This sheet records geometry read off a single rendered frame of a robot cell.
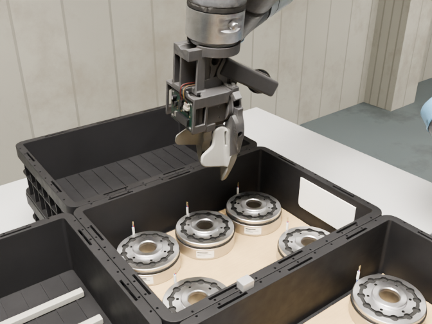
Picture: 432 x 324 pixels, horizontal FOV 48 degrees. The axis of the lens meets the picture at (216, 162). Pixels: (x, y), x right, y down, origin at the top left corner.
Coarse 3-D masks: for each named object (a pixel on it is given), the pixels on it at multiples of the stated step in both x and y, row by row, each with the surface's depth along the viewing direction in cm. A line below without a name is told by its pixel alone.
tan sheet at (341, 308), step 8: (336, 304) 73; (344, 304) 73; (328, 312) 71; (336, 312) 71; (344, 312) 71; (312, 320) 70; (320, 320) 70; (328, 320) 70; (336, 320) 70; (344, 320) 70; (352, 320) 70
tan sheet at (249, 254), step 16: (304, 224) 91; (240, 240) 87; (256, 240) 87; (272, 240) 87; (224, 256) 83; (240, 256) 83; (256, 256) 83; (272, 256) 83; (192, 272) 79; (208, 272) 79; (224, 272) 79; (240, 272) 79; (160, 288) 76
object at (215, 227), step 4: (196, 220) 86; (200, 220) 86; (204, 220) 86; (208, 220) 86; (212, 220) 86; (216, 220) 86; (192, 224) 84; (196, 224) 85; (212, 224) 86; (216, 224) 84; (192, 228) 84; (196, 228) 84; (212, 228) 84; (216, 228) 84; (196, 232) 83; (200, 232) 83; (204, 232) 83; (208, 232) 83; (212, 232) 83
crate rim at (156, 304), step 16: (288, 160) 92; (176, 176) 87; (320, 176) 87; (128, 192) 82; (336, 192) 83; (80, 208) 78; (96, 208) 78; (368, 208) 78; (352, 224) 74; (96, 240) 70; (320, 240) 70; (112, 256) 67; (288, 256) 67; (128, 272) 64; (256, 272) 64; (272, 272) 64; (224, 288) 62; (160, 304) 59; (192, 304) 59; (208, 304) 59; (176, 320) 57
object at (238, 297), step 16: (368, 224) 74; (384, 224) 75; (400, 224) 74; (336, 240) 70; (352, 240) 71; (304, 256) 67; (320, 256) 67; (288, 272) 64; (256, 288) 62; (224, 304) 59; (192, 320) 57; (208, 320) 57
